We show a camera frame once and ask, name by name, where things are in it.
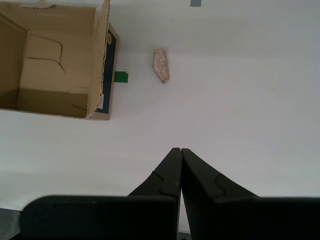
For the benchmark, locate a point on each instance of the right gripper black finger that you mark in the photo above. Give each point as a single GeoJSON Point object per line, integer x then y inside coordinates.
{"type": "Point", "coordinates": [250, 220]}
{"type": "Point", "coordinates": [112, 217]}

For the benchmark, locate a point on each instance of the brown cardboard box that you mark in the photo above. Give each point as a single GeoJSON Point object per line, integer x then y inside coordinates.
{"type": "Point", "coordinates": [50, 75]}

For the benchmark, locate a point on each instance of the speckled beige rock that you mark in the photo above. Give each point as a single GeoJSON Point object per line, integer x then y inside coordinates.
{"type": "Point", "coordinates": [161, 65]}

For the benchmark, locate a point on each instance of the green tape square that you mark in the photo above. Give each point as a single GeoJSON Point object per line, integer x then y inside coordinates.
{"type": "Point", "coordinates": [121, 77]}

